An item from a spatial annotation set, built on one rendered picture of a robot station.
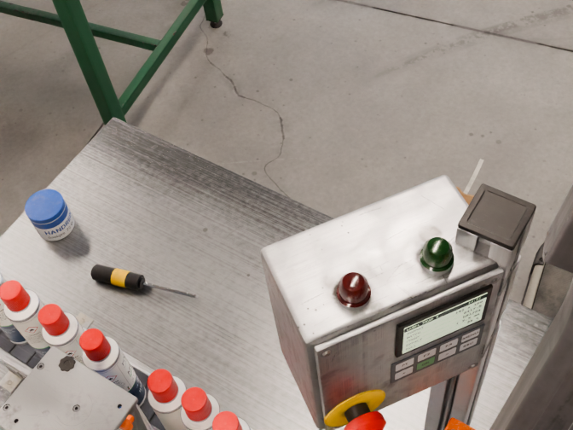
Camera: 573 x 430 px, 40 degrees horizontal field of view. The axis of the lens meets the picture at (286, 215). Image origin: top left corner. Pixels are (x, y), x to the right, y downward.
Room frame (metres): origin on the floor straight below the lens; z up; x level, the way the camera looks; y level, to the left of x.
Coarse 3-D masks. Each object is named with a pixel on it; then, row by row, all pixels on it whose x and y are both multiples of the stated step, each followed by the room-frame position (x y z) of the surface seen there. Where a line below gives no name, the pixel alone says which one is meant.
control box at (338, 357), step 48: (432, 192) 0.36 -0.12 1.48; (288, 240) 0.34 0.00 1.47; (336, 240) 0.33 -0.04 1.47; (384, 240) 0.33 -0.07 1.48; (288, 288) 0.30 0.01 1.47; (336, 288) 0.29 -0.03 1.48; (384, 288) 0.28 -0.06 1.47; (432, 288) 0.28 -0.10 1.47; (288, 336) 0.29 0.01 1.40; (336, 336) 0.25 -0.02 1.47; (384, 336) 0.26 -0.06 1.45; (336, 384) 0.25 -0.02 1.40; (384, 384) 0.26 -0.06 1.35; (432, 384) 0.27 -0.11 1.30
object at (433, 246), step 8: (432, 240) 0.31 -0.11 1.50; (440, 240) 0.30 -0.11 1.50; (424, 248) 0.30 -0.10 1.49; (432, 248) 0.30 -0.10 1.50; (440, 248) 0.30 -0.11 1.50; (448, 248) 0.30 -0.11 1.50; (424, 256) 0.30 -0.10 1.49; (432, 256) 0.29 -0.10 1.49; (440, 256) 0.29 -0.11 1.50; (448, 256) 0.29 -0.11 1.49; (424, 264) 0.29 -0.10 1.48; (432, 264) 0.29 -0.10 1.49; (440, 264) 0.29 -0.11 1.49; (448, 264) 0.29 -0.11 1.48; (432, 272) 0.29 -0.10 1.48; (440, 272) 0.29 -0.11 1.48
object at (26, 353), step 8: (0, 336) 0.63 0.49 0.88; (0, 344) 0.61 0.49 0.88; (8, 344) 0.61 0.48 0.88; (16, 352) 0.59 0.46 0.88; (24, 352) 0.59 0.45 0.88; (32, 352) 0.59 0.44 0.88; (24, 360) 0.58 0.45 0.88; (32, 360) 0.58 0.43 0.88; (32, 368) 0.56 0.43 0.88; (144, 376) 0.52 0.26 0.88; (144, 384) 0.51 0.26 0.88; (144, 408) 0.47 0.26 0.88; (152, 416) 0.45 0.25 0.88; (152, 424) 0.44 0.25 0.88; (160, 424) 0.44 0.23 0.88
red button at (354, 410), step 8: (352, 408) 0.25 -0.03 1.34; (360, 408) 0.25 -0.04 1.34; (368, 408) 0.25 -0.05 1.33; (352, 416) 0.24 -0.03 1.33; (360, 416) 0.24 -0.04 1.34; (368, 416) 0.23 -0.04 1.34; (376, 416) 0.23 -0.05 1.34; (352, 424) 0.23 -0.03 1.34; (360, 424) 0.23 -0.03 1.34; (368, 424) 0.23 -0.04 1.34; (376, 424) 0.23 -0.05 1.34; (384, 424) 0.23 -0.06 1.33
